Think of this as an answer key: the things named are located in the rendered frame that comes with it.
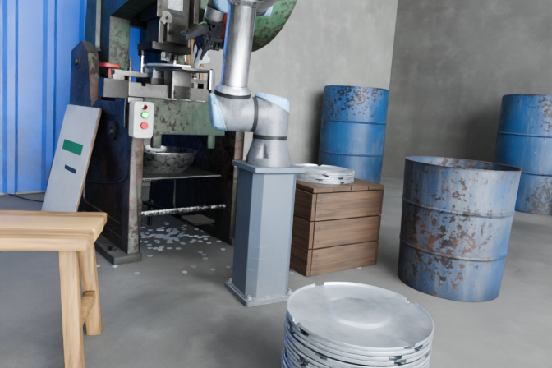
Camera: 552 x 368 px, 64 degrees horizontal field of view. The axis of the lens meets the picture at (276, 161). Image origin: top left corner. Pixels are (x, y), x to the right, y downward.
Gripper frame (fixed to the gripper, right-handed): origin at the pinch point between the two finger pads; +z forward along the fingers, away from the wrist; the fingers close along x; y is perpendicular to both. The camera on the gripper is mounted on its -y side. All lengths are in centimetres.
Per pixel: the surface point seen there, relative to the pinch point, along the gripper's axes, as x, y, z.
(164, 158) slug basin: -5.8, -5.1, 42.0
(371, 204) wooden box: -73, 53, 23
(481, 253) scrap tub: -118, 58, 12
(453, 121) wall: 38, 332, 33
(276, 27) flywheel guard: 8.7, 42.9, -21.1
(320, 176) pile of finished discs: -58, 34, 19
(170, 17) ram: 25.0, -2.4, -11.1
